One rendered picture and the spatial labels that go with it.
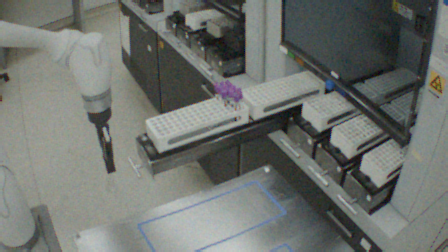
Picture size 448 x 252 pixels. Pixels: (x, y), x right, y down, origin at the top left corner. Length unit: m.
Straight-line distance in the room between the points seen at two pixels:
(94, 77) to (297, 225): 0.62
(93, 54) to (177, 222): 0.46
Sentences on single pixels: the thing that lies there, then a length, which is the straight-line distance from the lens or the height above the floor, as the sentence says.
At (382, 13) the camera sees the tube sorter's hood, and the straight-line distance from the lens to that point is 1.08.
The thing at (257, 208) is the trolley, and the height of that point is 0.82.
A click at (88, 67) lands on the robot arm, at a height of 1.15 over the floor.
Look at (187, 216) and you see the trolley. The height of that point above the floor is 0.82.
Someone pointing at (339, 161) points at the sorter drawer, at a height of 0.81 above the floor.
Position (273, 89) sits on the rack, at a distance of 1.46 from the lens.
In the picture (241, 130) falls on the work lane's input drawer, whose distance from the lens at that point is 1.37.
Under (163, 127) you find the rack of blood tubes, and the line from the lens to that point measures 1.29.
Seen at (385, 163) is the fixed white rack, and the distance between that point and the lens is 1.24.
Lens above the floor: 1.63
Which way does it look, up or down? 37 degrees down
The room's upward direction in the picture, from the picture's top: straight up
